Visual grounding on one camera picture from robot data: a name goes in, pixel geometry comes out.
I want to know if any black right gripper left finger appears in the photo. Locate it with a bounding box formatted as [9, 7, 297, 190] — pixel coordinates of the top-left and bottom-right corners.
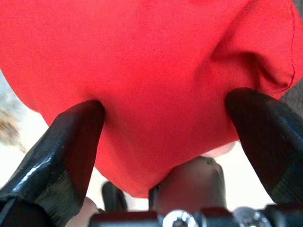
[0, 100, 106, 227]

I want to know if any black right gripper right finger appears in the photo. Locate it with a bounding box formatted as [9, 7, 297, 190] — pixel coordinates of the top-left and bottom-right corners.
[224, 87, 303, 205]

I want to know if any red pillow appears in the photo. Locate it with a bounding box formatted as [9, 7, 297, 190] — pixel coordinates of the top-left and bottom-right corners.
[0, 0, 303, 199]

